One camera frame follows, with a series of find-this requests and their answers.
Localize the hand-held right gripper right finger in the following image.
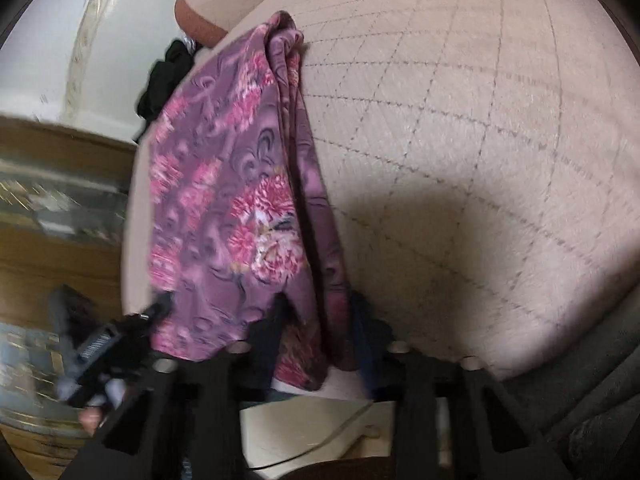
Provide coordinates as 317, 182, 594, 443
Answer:
350, 292, 573, 480

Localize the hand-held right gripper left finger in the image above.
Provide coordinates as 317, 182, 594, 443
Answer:
65, 295, 288, 480

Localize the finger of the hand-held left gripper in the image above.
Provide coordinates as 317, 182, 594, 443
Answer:
137, 292, 173, 331

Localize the purple floral garment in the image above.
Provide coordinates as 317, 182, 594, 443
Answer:
147, 10, 361, 393

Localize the person's left hand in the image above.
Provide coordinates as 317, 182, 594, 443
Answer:
79, 400, 121, 433

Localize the white flat board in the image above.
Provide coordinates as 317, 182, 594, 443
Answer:
240, 380, 401, 471

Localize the wooden glass-front cabinet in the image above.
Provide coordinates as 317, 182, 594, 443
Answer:
0, 115, 143, 463

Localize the black cloth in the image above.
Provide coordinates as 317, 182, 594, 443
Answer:
132, 39, 203, 143

